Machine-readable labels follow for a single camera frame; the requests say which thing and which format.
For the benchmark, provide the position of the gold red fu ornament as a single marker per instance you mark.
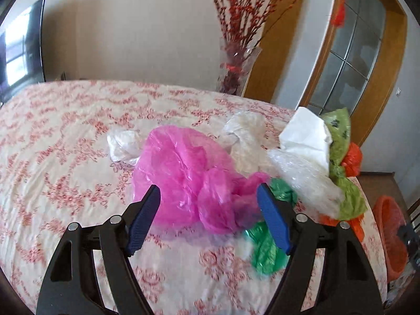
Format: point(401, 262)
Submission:
point(339, 13)

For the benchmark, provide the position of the glass vase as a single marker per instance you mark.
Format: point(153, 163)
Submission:
point(236, 63)

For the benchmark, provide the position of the large orange plastic bag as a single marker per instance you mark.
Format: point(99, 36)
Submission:
point(355, 224)

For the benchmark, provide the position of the pink plastic bag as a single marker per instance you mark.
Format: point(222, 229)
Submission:
point(198, 182)

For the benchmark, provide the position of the frosted glass sliding door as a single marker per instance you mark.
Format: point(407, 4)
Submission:
point(352, 57)

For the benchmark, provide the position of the black television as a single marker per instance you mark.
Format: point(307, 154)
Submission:
point(21, 52)

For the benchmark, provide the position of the white paper sheet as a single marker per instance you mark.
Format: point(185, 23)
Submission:
point(307, 135)

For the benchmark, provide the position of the dark green plastic bag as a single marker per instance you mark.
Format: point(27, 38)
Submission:
point(266, 257)

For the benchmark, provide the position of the bubble wrap sheet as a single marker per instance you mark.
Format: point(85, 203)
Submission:
point(309, 181)

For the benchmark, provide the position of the wooden door frame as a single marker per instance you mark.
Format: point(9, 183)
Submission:
point(382, 77)

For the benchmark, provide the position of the clear white plastic bag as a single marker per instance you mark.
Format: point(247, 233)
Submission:
point(244, 138)

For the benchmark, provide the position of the small orange plastic bag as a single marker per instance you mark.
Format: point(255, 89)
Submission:
point(352, 161)

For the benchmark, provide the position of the wooden pillar trim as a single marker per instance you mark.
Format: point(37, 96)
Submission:
point(277, 40)

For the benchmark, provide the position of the floral pink tablecloth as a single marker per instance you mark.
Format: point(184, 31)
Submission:
point(56, 169)

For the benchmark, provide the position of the orange mesh trash basket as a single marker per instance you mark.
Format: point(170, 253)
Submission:
point(389, 218)

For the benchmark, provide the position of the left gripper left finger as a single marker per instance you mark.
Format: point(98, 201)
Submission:
point(90, 271)

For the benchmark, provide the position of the white tissue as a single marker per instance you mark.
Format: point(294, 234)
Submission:
point(125, 146)

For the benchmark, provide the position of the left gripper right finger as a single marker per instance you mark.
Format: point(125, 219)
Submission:
point(347, 282)

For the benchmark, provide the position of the light green paw bag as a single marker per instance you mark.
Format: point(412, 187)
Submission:
point(339, 124)

